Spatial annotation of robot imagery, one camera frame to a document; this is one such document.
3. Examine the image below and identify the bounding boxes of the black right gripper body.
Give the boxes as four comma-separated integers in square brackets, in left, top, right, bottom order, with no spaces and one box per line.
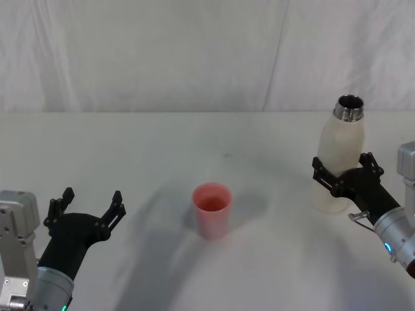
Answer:
[337,166,402,225]

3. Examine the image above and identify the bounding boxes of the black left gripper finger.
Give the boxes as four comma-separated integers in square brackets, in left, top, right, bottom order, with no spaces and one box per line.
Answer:
[94,190,127,241]
[43,187,77,228]

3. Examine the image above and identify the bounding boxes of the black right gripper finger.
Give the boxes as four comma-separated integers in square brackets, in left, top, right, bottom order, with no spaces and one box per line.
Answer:
[357,151,385,179]
[311,156,346,198]

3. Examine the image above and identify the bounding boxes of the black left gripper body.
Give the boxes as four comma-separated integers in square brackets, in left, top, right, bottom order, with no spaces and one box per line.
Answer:
[38,212,110,281]

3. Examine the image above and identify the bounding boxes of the cream vacuum bottle steel neck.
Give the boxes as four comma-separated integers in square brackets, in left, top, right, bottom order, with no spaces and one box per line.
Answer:
[312,93,367,214]

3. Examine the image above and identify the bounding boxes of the pink plastic cup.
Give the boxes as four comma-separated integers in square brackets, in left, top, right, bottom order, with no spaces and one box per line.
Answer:
[191,182,233,241]

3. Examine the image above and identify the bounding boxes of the white table cloth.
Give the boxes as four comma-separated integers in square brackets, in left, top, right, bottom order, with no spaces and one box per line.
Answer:
[0,111,415,311]

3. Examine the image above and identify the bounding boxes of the white curtain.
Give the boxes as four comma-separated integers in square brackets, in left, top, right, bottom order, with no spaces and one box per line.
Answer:
[0,0,415,114]

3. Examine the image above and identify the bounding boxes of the thin dark gripper cable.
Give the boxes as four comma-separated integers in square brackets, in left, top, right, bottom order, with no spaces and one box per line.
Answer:
[348,210,376,233]

